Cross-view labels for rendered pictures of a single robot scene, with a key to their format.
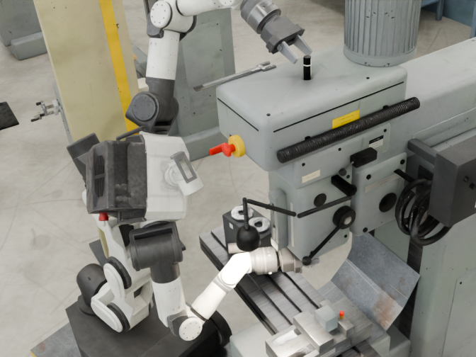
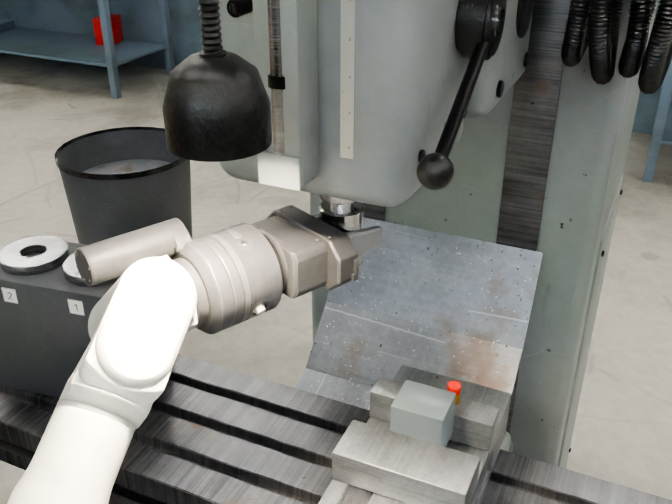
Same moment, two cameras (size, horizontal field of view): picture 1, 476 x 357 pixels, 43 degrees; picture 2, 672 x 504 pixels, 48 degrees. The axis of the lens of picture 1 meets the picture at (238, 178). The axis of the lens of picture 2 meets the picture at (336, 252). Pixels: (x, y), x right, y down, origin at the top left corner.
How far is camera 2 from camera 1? 1.39 m
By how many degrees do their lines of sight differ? 33
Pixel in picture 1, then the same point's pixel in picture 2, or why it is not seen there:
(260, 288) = (153, 443)
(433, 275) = (582, 233)
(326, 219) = (447, 17)
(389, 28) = not seen: outside the picture
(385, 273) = (446, 289)
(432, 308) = (577, 325)
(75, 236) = not seen: outside the picture
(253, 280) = not seen: hidden behind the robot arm
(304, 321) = (372, 452)
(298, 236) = (383, 92)
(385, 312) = (483, 376)
